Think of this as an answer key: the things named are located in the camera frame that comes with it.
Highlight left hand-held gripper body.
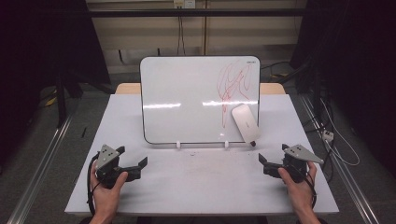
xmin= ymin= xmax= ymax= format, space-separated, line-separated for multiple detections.
xmin=93 ymin=144 xmax=143 ymax=189

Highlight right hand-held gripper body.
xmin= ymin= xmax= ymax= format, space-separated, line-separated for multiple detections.
xmin=262 ymin=144 xmax=325 ymax=184

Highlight white whiteboard eraser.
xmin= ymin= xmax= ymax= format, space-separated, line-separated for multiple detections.
xmin=231 ymin=104 xmax=262 ymax=144

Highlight white whiteboard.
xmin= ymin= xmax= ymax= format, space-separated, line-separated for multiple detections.
xmin=139 ymin=55 xmax=262 ymax=146

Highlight person's right hand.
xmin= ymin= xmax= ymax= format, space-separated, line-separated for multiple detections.
xmin=277 ymin=161 xmax=318 ymax=217

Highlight person's left hand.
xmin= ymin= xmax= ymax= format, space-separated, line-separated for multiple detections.
xmin=89 ymin=154 xmax=129 ymax=218

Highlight white power strip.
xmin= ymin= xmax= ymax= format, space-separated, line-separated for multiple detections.
xmin=322 ymin=129 xmax=335 ymax=143

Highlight black metal stand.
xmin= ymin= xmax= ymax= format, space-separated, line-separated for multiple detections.
xmin=55 ymin=70 xmax=68 ymax=129

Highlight dark curtain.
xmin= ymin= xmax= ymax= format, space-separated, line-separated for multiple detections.
xmin=0 ymin=0 xmax=112 ymax=171
xmin=290 ymin=0 xmax=396 ymax=179

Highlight black horizontal bar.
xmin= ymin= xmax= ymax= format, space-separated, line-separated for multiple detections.
xmin=88 ymin=7 xmax=307 ymax=19

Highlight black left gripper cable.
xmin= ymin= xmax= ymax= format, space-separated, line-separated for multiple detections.
xmin=86 ymin=153 xmax=101 ymax=217

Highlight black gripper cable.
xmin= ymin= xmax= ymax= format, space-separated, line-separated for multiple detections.
xmin=303 ymin=171 xmax=318 ymax=209
xmin=86 ymin=153 xmax=101 ymax=217

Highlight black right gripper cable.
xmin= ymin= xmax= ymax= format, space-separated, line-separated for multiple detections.
xmin=303 ymin=171 xmax=318 ymax=209

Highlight aluminium floor rail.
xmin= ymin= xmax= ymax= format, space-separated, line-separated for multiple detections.
xmin=7 ymin=114 xmax=75 ymax=224
xmin=299 ymin=93 xmax=381 ymax=224

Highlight white floor cable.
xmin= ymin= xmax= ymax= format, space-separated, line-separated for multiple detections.
xmin=319 ymin=98 xmax=361 ymax=167

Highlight black floor cable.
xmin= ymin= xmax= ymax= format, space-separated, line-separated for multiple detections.
xmin=261 ymin=61 xmax=292 ymax=71

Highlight black hanging cables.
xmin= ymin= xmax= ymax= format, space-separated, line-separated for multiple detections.
xmin=176 ymin=15 xmax=185 ymax=57

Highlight white wall socket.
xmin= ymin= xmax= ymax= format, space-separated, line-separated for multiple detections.
xmin=173 ymin=0 xmax=197 ymax=9

